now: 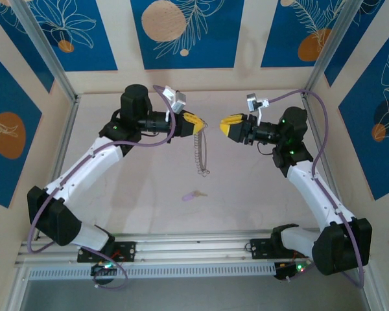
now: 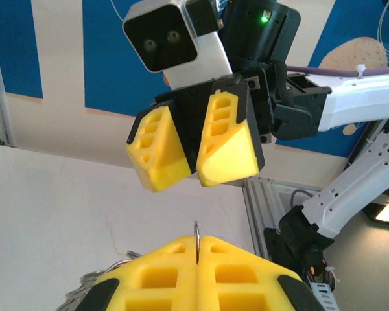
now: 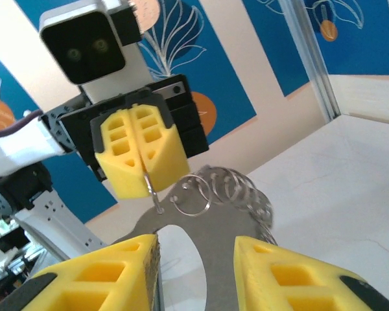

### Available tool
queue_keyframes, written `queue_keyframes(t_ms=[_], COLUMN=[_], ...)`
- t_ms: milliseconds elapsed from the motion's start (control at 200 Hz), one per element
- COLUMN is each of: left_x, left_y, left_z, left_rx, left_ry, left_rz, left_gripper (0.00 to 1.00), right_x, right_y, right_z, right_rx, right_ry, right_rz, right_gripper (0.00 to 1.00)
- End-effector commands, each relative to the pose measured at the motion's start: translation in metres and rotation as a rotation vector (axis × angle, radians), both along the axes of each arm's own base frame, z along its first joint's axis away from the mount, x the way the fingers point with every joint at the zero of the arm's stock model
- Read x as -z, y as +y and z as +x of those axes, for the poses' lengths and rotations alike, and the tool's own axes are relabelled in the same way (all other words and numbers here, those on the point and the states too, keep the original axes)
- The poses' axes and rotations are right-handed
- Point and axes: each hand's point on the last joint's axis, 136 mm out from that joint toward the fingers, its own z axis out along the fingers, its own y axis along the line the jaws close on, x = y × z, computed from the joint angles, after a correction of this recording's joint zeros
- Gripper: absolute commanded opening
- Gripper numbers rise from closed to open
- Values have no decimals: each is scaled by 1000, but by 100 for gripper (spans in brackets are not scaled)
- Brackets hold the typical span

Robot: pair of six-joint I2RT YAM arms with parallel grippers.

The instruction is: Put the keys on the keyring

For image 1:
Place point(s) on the metal key plate with rings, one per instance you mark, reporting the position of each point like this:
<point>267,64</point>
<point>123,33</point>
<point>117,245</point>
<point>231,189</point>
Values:
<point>197,152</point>

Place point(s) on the key with purple head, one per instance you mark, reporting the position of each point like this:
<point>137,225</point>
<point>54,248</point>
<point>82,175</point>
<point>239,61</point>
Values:
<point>189,196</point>

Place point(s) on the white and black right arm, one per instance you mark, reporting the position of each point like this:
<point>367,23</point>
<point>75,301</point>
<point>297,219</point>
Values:
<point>311,191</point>

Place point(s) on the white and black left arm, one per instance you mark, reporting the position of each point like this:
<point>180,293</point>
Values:
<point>84,162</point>

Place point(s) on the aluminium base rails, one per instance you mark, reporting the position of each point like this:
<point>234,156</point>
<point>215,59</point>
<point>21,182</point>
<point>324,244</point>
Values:
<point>194,249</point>

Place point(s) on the controller board with lights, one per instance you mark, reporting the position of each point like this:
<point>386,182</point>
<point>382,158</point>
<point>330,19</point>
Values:
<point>100,270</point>
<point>288,270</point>

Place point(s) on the grey metal panel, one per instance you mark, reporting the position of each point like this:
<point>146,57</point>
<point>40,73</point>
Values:
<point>194,296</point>

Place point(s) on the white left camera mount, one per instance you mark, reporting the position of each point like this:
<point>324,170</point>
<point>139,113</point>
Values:
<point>167,116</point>

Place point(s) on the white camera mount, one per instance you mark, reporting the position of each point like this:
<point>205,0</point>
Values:
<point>261,111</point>
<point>167,116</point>

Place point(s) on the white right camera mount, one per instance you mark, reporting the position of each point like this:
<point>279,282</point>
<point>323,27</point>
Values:
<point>261,111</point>

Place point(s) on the aluminium side rail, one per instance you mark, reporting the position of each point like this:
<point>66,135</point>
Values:
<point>66,139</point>
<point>324,162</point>

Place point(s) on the aluminium corner post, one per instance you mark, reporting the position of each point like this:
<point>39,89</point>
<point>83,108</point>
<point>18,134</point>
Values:
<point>330,45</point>
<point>42,42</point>

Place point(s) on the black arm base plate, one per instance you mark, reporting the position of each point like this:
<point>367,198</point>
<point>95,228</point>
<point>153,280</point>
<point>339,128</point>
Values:
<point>128,251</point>
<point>261,247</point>

